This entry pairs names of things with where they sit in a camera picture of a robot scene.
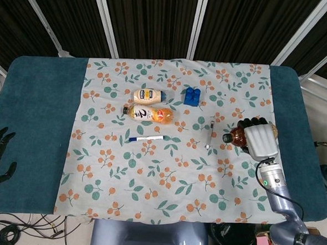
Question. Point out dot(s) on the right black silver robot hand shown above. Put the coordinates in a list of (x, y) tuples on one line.
[(262, 142)]

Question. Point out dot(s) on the brown sauce bottle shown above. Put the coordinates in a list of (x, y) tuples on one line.
[(236, 136)]

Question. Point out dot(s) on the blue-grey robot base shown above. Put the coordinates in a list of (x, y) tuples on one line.
[(145, 238)]

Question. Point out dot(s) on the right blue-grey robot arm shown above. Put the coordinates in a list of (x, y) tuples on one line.
[(283, 202)]

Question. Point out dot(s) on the orange drink bottle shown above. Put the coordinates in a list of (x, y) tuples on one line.
[(153, 115)]

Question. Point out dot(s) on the cream mayonnaise squeeze bottle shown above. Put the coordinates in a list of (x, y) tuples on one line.
[(148, 96)]

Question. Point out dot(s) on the grey pen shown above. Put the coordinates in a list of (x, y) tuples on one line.
[(210, 133)]

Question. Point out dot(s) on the teal table cover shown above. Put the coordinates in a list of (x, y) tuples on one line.
[(38, 126)]

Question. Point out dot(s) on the blue toy building brick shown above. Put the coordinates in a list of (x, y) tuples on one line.
[(192, 97)]

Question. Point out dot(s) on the pink sticky note pad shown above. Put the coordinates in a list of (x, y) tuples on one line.
[(262, 242)]

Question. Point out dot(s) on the black round bin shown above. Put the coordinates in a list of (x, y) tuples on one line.
[(228, 239)]

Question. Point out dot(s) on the brown cardboard box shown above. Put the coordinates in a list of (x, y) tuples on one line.
[(313, 231)]

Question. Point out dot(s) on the white marker pen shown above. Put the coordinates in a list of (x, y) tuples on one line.
[(147, 138)]

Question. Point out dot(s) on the floral printed tablecloth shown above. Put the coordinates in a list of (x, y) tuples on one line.
[(149, 177)]

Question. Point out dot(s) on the white partition frame post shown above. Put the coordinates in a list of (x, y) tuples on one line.
[(106, 20), (40, 17), (299, 32), (198, 24), (322, 61)]

